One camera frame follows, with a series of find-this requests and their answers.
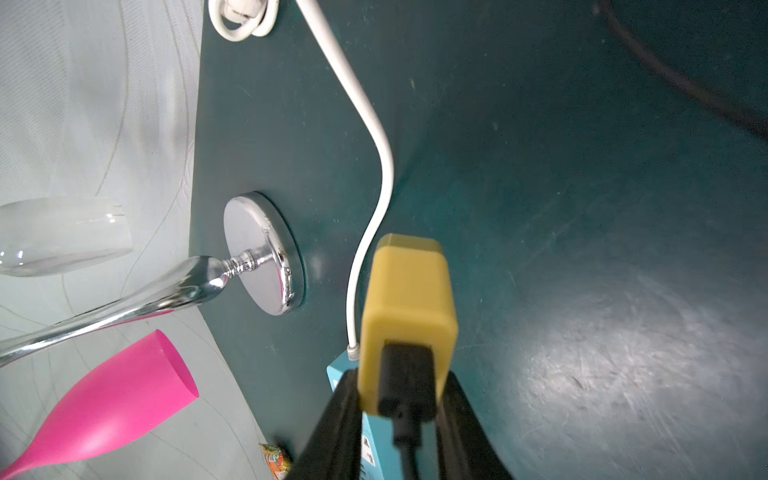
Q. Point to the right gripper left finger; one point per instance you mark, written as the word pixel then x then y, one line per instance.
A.
pixel 334 448

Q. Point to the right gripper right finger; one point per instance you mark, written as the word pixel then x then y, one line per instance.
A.
pixel 464 450

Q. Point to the light blue power strip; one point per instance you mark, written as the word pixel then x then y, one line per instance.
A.
pixel 380 459

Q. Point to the yellow USB plug adapter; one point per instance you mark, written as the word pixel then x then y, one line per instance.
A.
pixel 409 301

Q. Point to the orange snack packet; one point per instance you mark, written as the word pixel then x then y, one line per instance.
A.
pixel 278 461

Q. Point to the chrome glass holder stand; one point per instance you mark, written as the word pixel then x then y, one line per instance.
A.
pixel 264 256

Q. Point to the pink plastic wine glass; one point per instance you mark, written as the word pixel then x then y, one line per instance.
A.
pixel 115 404

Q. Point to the clear wine glass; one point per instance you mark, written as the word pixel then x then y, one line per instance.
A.
pixel 49 236

